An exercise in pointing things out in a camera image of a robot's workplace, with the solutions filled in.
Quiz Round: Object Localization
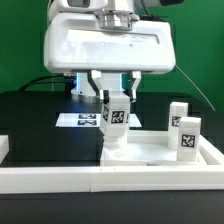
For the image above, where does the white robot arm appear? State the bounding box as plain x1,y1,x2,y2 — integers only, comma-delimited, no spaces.
44,0,184,103

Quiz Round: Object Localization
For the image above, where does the white U-shaped fence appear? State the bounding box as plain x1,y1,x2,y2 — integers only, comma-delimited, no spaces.
0,138,224,194

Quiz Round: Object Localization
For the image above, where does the white square tabletop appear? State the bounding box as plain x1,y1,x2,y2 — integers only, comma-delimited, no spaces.
100,130,206,166

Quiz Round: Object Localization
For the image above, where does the white sheet with AprilTags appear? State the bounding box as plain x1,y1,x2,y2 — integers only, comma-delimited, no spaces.
55,112,143,129

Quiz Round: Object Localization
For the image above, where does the black cable bundle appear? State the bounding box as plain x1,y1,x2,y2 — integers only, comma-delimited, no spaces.
18,73,76,93

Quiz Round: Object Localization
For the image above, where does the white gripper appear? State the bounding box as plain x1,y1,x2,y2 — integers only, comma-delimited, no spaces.
44,0,176,104

